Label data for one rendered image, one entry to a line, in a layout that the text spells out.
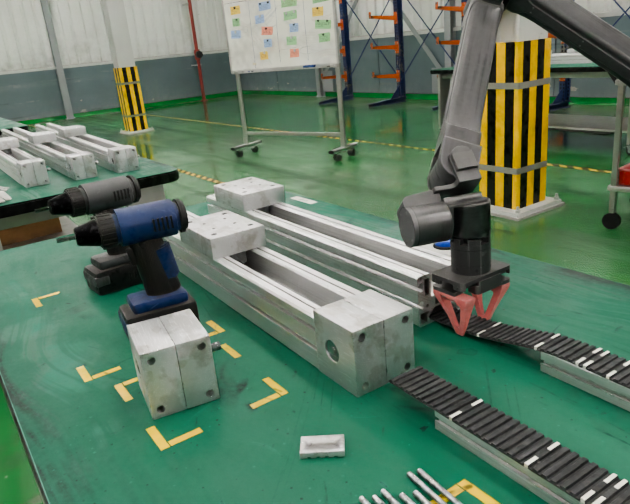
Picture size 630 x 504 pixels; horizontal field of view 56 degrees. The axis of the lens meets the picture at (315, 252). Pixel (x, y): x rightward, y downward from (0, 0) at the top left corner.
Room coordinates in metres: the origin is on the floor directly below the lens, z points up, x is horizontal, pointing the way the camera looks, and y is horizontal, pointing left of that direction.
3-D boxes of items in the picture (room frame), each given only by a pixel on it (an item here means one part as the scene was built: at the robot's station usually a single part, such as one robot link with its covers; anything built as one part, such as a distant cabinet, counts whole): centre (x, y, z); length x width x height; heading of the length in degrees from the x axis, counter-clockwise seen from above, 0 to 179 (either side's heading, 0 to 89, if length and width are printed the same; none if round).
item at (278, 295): (1.10, 0.18, 0.82); 0.80 x 0.10 x 0.09; 32
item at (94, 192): (1.14, 0.43, 0.89); 0.20 x 0.08 x 0.22; 127
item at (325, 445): (0.56, 0.01, 0.78); 0.05 x 0.03 x 0.01; 86
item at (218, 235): (1.10, 0.18, 0.87); 0.16 x 0.11 x 0.07; 32
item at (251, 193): (1.41, 0.15, 0.87); 0.16 x 0.11 x 0.07; 32
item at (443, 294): (0.80, -0.22, 0.83); 0.07 x 0.07 x 0.09; 32
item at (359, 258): (1.20, 0.02, 0.82); 0.80 x 0.10 x 0.09; 32
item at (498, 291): (0.82, -0.24, 0.83); 0.07 x 0.07 x 0.09; 32
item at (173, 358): (0.72, 0.20, 0.83); 0.11 x 0.10 x 0.10; 114
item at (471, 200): (0.81, -0.22, 0.96); 0.07 x 0.06 x 0.07; 103
